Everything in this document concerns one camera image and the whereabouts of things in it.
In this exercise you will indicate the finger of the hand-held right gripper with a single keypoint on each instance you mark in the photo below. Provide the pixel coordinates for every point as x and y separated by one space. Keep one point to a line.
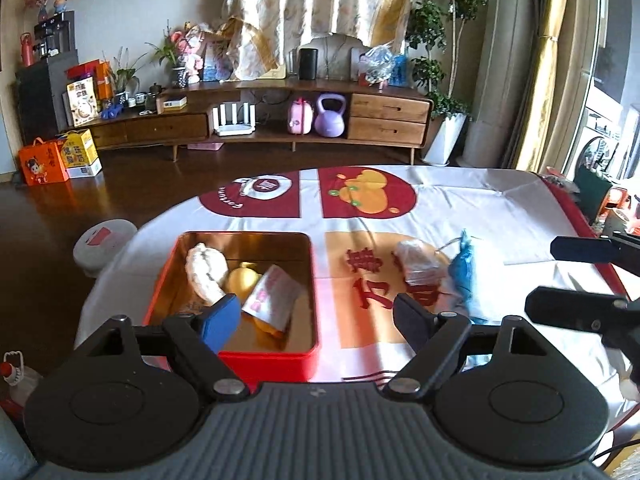
565 305
585 249

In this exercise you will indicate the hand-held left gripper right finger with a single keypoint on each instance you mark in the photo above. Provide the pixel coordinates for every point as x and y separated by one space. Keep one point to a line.
412 317

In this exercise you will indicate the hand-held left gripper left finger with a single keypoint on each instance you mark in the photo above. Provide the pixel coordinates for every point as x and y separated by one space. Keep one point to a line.
222 317

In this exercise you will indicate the yellow rubber duck toy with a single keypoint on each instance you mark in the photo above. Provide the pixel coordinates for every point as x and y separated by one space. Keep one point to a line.
240 282

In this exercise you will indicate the white plush toy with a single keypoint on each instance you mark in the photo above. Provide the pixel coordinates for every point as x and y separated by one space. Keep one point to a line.
202 270

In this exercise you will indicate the white plastic packet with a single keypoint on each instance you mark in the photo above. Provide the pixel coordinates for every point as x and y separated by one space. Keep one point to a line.
272 300

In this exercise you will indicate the clear tissue packet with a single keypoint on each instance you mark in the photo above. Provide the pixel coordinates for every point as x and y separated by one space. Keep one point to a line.
415 260

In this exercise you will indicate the blue plastic bag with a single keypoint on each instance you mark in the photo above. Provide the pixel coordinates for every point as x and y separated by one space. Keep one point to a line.
462 270

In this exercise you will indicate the red tin box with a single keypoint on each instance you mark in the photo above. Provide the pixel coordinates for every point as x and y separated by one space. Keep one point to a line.
280 365

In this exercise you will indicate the dark green bin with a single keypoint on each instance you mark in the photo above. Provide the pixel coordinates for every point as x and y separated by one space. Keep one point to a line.
590 195

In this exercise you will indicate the orange plastic stool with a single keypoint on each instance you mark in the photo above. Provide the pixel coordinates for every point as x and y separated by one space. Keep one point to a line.
617 202

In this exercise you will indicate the white red printed tablecloth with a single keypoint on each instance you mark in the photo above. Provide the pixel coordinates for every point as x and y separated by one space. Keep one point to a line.
500 220

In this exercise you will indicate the white round stool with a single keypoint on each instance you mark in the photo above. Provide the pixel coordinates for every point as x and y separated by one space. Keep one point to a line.
102 242

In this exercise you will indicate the white planter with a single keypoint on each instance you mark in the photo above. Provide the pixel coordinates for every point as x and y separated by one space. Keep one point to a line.
445 137

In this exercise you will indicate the yellow curtain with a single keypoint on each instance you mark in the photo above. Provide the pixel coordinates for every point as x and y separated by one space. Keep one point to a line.
545 70

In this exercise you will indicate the white router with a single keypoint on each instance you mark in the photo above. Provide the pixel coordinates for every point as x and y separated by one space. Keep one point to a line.
235 130

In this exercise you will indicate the white standing air conditioner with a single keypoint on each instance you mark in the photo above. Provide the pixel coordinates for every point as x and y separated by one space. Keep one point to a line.
505 60

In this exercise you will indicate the wooden tv cabinet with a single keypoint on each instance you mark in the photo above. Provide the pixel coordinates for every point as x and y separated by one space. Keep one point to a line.
385 110

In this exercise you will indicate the purple kettlebell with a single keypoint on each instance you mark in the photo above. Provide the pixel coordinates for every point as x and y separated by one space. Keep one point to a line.
330 122

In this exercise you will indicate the white jug with red cap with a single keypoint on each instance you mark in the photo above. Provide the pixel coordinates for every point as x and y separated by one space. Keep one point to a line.
17 380

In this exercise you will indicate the pink toy suitcase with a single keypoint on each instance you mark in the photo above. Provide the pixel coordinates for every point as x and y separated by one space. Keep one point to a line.
300 117

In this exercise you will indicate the yellow gift box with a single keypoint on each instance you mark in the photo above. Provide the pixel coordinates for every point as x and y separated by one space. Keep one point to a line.
80 152

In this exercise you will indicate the cream flat box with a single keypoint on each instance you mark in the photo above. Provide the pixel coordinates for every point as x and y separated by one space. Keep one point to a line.
171 105

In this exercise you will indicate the blue toy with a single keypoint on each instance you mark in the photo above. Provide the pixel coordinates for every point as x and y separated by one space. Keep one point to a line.
112 111

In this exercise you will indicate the orange gift bag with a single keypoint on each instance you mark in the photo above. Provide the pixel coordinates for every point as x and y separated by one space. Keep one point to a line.
42 165

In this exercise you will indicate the plant in patterned pot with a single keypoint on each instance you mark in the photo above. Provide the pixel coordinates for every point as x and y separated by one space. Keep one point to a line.
179 77

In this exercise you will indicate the blue box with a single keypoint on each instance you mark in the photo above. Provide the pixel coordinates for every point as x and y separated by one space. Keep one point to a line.
401 70

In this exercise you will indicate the small grass plant pot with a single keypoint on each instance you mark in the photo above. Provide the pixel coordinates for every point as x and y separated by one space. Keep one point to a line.
122 90

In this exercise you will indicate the clear plastic bag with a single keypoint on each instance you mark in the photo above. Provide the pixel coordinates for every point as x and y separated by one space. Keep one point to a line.
376 65

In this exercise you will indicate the white cartoon snack box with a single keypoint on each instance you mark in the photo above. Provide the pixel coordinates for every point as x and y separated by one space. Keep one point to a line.
82 102

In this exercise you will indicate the pastel gift bag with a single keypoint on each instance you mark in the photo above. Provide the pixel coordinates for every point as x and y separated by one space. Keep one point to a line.
215 60

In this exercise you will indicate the pink doll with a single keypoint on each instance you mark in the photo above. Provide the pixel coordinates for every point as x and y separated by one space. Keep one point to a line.
190 57

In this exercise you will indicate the orange red box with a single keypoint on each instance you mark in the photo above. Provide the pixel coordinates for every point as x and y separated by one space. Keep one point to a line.
102 80

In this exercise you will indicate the black cylinder speaker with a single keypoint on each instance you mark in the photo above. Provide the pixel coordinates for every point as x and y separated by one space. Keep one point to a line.
308 64

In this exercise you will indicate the grey shell-shaped cushion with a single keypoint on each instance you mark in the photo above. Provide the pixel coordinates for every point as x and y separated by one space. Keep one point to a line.
335 57

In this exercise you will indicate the green indoor tree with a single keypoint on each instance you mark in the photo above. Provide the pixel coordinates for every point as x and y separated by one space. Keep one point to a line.
425 25

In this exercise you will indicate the black cabinet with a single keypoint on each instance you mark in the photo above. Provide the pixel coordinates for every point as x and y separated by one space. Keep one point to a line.
42 95

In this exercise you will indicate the patterned cream cloth cover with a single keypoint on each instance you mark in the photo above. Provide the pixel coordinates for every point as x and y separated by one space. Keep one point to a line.
310 10

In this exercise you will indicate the black coffee machine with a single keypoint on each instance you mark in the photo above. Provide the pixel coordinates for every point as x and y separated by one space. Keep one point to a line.
55 35

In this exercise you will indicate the red bottle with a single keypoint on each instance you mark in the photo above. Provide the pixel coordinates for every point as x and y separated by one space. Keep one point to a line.
27 52

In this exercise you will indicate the small figurine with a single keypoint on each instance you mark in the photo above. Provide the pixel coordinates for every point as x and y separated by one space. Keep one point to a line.
60 5

